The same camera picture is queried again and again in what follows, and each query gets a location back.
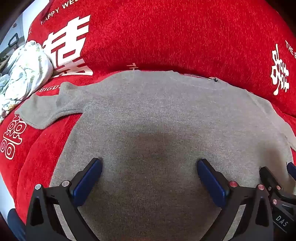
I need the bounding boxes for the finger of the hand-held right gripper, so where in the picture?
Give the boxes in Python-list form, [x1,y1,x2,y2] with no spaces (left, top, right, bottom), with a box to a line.
[286,162,296,181]
[259,166,282,198]

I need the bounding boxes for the grey knit sweater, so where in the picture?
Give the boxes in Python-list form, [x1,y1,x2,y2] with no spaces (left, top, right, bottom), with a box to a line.
[14,70,296,241]

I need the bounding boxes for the white floral cloth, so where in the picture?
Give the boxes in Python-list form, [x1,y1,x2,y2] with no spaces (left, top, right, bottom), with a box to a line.
[0,40,53,119]

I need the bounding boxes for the red printed sofa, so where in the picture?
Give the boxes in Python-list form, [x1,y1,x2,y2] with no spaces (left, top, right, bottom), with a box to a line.
[0,0,296,225]

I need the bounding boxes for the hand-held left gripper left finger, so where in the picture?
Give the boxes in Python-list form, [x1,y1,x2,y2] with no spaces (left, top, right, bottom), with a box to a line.
[25,158,103,241]

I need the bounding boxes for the black handle bar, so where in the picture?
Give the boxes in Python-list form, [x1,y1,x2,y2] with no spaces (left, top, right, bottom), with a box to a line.
[9,33,19,50]

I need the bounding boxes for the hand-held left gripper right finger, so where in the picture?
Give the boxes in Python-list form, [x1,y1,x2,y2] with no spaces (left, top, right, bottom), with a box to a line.
[197,159,274,241]

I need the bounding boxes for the wall poster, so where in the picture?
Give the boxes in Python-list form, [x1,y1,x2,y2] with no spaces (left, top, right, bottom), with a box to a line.
[0,44,13,62]

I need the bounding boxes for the dark blue cloth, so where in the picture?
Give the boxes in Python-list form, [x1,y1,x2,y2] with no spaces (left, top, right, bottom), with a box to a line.
[7,208,26,241]

